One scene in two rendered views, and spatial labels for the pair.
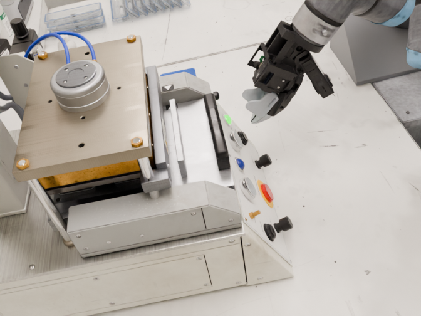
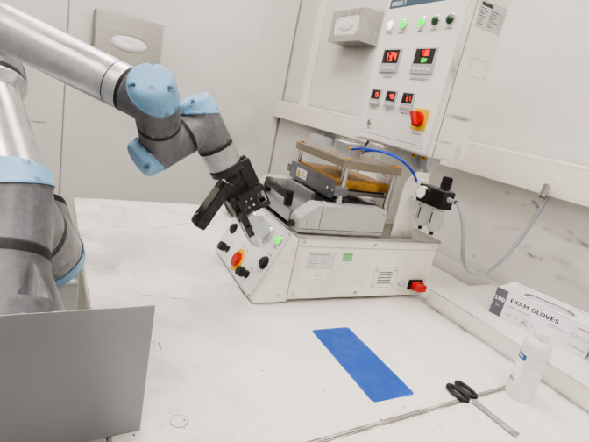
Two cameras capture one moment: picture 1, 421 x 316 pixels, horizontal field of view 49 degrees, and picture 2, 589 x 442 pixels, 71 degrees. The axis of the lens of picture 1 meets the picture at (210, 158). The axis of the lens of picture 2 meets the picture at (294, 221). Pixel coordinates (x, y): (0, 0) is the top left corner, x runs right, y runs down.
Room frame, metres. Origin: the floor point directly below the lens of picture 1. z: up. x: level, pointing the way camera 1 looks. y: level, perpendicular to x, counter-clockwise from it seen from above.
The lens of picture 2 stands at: (1.54, -0.47, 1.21)
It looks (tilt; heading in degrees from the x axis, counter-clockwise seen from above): 16 degrees down; 152
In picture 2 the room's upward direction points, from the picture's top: 12 degrees clockwise
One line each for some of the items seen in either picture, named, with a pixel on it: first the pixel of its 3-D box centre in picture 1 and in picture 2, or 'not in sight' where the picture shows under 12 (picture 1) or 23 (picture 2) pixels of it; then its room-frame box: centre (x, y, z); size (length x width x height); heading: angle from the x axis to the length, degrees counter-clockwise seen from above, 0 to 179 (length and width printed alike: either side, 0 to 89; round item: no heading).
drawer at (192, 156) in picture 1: (138, 152); (321, 201); (0.56, 0.12, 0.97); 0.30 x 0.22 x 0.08; 91
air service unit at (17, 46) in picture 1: (33, 61); (430, 203); (0.78, 0.30, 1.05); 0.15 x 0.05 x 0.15; 1
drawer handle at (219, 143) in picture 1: (215, 128); (277, 189); (0.56, -0.02, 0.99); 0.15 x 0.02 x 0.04; 1
